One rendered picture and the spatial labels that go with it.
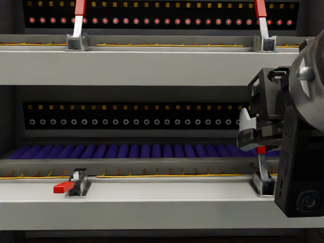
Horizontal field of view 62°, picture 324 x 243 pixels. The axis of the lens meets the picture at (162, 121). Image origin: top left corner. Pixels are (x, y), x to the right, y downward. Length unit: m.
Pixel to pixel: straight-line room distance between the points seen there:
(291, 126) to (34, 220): 0.34
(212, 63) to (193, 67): 0.03
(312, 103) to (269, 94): 0.10
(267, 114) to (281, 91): 0.03
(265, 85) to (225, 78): 0.08
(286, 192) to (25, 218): 0.33
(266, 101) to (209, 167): 0.17
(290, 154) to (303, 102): 0.07
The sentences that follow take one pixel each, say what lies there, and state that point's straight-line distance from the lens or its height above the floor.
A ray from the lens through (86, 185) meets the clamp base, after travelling 0.42.
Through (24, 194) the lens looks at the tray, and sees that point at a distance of 0.44.
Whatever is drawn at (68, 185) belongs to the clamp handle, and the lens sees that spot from 0.35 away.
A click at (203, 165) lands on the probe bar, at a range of 0.44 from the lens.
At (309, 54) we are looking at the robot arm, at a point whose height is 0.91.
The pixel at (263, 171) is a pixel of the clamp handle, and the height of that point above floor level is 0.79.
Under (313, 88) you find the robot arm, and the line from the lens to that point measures 0.23.
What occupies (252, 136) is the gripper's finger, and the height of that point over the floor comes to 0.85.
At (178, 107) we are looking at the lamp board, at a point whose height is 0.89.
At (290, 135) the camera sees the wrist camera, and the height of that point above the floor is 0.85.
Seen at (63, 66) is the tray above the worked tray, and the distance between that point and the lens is 0.40.
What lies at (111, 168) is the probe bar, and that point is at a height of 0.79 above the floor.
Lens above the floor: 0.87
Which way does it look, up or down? level
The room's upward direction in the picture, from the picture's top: straight up
